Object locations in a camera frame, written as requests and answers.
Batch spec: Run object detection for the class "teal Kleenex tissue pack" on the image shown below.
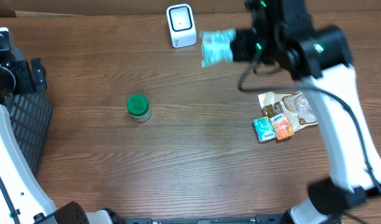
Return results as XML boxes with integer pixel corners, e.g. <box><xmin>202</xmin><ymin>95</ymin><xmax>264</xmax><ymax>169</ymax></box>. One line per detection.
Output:
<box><xmin>253</xmin><ymin>116</ymin><xmax>276</xmax><ymax>142</ymax></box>

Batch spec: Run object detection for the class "orange snack packet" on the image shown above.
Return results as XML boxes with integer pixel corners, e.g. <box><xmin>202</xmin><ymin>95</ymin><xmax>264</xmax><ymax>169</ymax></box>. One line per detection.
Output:
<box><xmin>270</xmin><ymin>113</ymin><xmax>294</xmax><ymax>140</ymax></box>

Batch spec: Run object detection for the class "grey plastic basket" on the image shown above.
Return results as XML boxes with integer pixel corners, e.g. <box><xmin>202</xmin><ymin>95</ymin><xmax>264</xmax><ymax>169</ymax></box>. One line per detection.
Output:
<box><xmin>3</xmin><ymin>46</ymin><xmax>54</xmax><ymax>177</ymax></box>

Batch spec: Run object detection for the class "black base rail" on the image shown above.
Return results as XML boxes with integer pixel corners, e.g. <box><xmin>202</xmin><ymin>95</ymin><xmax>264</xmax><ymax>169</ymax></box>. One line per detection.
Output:
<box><xmin>123</xmin><ymin>214</ymin><xmax>283</xmax><ymax>224</ymax></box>

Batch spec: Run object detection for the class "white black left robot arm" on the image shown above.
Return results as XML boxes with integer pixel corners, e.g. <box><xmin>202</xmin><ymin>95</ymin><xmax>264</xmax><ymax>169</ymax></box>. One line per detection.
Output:
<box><xmin>0</xmin><ymin>65</ymin><xmax>113</xmax><ymax>224</ymax></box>

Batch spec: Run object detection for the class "white barcode scanner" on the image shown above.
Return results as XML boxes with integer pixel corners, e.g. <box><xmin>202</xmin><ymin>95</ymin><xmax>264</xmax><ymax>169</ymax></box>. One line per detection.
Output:
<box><xmin>166</xmin><ymin>3</ymin><xmax>197</xmax><ymax>49</ymax></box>

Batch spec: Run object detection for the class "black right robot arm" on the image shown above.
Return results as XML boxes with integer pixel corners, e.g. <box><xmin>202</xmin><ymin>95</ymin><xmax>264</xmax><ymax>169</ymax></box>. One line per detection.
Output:
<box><xmin>231</xmin><ymin>0</ymin><xmax>381</xmax><ymax>223</ymax></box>

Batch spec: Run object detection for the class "teal snack packet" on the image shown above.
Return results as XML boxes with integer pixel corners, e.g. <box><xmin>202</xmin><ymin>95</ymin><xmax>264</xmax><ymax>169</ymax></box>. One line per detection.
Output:
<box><xmin>199</xmin><ymin>29</ymin><xmax>236</xmax><ymax>68</ymax></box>

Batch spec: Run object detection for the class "beige Pantree snack bag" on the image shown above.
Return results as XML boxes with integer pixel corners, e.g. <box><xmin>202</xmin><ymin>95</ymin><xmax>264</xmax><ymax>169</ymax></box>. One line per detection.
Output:
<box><xmin>258</xmin><ymin>91</ymin><xmax>318</xmax><ymax>132</ymax></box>

